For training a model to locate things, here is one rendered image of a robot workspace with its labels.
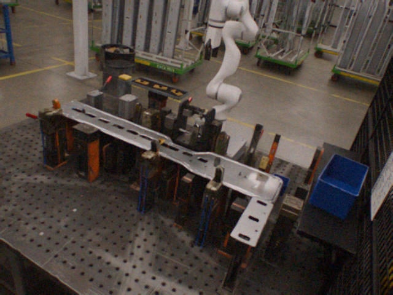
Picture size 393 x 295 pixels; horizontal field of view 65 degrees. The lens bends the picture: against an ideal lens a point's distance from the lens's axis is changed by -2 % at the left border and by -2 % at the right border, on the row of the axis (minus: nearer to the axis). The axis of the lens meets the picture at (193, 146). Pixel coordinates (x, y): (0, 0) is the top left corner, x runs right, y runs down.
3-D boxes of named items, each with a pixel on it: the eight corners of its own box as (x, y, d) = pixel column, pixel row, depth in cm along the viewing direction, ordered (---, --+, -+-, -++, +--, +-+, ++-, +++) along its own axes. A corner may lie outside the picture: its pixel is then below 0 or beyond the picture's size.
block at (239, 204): (214, 252, 148) (225, 206, 134) (222, 237, 157) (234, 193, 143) (232, 261, 145) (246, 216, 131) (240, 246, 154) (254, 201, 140)
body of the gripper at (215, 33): (214, 21, 160) (210, 43, 166) (205, 23, 152) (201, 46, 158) (227, 24, 158) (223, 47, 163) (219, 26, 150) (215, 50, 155)
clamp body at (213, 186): (187, 243, 150) (199, 185, 133) (198, 228, 160) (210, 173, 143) (204, 252, 147) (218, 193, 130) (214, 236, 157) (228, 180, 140)
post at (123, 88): (115, 138, 225) (116, 78, 203) (121, 134, 231) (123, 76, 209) (123, 141, 222) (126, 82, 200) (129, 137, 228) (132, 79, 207)
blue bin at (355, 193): (307, 202, 137) (317, 178, 130) (325, 174, 160) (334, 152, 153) (345, 220, 129) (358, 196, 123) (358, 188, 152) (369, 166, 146)
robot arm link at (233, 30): (225, 104, 199) (201, 97, 204) (229, 103, 210) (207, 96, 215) (247, 22, 185) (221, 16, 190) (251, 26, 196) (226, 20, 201)
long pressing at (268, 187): (45, 111, 183) (45, 109, 182) (73, 101, 201) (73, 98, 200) (273, 206, 138) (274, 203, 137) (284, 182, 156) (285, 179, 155)
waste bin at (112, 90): (90, 97, 452) (89, 46, 416) (115, 88, 495) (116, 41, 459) (117, 107, 435) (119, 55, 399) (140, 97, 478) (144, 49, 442)
